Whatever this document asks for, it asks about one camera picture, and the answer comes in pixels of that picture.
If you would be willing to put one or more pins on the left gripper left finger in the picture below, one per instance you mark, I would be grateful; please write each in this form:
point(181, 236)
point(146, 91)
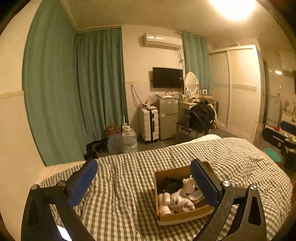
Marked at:
point(38, 222)

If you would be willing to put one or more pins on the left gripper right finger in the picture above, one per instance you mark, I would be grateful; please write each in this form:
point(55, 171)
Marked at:
point(249, 220)

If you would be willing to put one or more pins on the blue floral tissue pack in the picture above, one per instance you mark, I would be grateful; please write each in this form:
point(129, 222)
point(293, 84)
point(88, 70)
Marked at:
point(196, 197)

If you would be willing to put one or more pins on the white towel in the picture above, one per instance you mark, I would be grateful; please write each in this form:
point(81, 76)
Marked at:
point(164, 200)

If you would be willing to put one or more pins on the teal slipper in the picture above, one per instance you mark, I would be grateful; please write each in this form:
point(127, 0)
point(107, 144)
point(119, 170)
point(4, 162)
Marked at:
point(273, 155)

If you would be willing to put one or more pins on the white wardrobe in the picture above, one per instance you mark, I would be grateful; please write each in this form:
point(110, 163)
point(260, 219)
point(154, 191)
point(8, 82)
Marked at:
point(236, 80)

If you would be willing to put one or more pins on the white crumpled socks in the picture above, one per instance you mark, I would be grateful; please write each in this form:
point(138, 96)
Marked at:
point(180, 202)

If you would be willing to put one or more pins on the chair with black clothes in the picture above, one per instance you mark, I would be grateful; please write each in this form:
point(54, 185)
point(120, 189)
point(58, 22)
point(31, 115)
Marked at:
point(200, 118)

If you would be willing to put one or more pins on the brown cardboard box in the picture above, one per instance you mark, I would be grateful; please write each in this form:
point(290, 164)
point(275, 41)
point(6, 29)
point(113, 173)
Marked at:
point(202, 209)

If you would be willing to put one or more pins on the grey checkered bed quilt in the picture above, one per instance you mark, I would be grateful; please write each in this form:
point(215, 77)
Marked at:
point(120, 202)

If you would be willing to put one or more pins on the white dressing table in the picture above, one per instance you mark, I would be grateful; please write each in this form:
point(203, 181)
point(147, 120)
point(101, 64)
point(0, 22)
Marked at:
point(184, 106)

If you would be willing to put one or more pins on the white oval mirror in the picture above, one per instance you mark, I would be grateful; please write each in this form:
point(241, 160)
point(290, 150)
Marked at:
point(192, 83)

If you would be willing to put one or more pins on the clear water jug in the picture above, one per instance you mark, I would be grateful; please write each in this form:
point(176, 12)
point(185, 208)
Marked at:
point(114, 144)
point(129, 139)

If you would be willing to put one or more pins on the silver mini fridge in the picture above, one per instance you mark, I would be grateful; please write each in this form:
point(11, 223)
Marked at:
point(168, 116)

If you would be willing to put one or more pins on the small green curtain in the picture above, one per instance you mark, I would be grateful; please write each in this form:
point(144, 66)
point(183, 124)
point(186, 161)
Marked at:
point(197, 59)

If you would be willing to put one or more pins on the brown patterned bag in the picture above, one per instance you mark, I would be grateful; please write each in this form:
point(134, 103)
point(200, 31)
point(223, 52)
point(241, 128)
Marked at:
point(112, 130)

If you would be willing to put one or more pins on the white suitcase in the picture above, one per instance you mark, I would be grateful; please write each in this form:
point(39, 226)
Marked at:
point(149, 123)

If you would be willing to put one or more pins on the large green curtain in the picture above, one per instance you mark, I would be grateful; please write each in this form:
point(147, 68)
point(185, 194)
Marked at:
point(74, 84)

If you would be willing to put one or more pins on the white air conditioner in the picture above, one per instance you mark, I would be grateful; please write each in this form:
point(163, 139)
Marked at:
point(153, 40)

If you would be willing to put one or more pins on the black wall television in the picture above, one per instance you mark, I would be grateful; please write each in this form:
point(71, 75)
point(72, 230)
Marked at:
point(167, 77)

